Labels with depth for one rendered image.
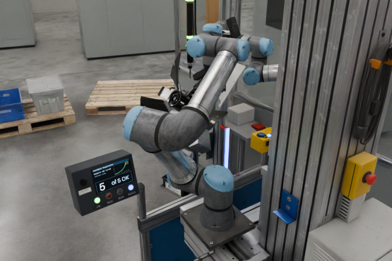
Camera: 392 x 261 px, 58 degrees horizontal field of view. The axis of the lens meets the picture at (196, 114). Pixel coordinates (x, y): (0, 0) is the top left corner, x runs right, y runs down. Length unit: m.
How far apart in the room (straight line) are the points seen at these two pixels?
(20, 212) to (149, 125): 2.55
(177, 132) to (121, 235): 2.07
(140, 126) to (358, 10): 0.66
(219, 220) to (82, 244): 1.73
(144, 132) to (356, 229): 0.75
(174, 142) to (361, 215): 0.70
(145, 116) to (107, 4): 6.40
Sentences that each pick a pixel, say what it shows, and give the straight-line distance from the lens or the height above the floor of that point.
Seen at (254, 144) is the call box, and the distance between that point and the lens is 2.10.
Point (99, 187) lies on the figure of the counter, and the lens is 1.53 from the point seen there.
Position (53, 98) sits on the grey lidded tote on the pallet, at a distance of 4.79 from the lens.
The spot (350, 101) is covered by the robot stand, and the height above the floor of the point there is 1.66.
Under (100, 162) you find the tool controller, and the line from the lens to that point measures 1.52.
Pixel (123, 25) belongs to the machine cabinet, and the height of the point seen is 0.66.
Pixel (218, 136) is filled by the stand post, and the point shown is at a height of 0.84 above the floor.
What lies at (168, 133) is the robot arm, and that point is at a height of 1.57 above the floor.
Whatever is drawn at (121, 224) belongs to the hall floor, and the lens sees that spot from 3.10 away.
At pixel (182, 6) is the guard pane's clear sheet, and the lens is 3.35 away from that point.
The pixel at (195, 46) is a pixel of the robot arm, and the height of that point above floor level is 1.73.
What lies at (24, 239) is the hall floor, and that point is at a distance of 3.21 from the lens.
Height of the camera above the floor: 2.05
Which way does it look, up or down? 25 degrees down
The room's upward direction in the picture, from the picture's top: straight up
